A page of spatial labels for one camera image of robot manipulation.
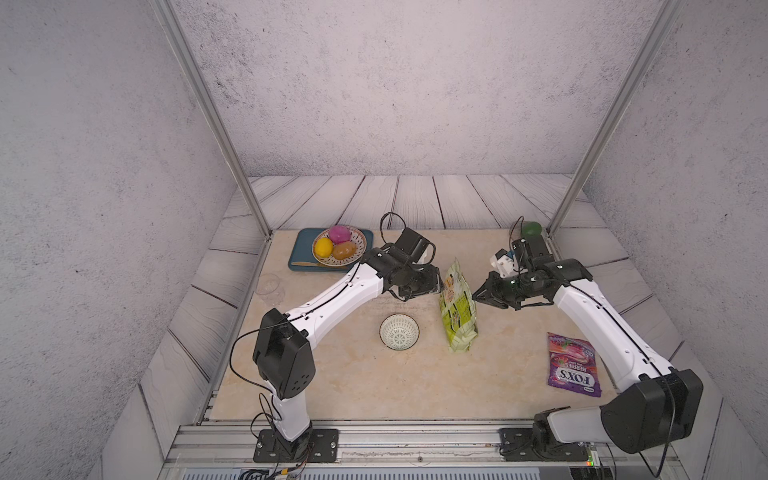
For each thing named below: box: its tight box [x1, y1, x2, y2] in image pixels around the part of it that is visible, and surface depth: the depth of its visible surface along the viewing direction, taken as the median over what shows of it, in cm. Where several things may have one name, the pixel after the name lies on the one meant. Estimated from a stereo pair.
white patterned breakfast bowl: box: [379, 312, 420, 351], surface depth 93 cm
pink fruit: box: [329, 224, 351, 243], surface depth 115 cm
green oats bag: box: [440, 258, 478, 352], surface depth 86 cm
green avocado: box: [522, 221, 542, 237], surface depth 119 cm
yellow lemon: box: [314, 237, 333, 258], surface depth 113 cm
